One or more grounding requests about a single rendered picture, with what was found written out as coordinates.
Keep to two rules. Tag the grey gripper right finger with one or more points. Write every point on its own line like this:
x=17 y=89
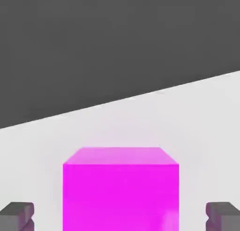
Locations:
x=226 y=216

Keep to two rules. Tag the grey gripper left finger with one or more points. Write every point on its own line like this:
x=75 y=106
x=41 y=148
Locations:
x=13 y=216

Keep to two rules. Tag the small magenta cube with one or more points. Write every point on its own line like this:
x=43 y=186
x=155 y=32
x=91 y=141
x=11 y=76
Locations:
x=121 y=193

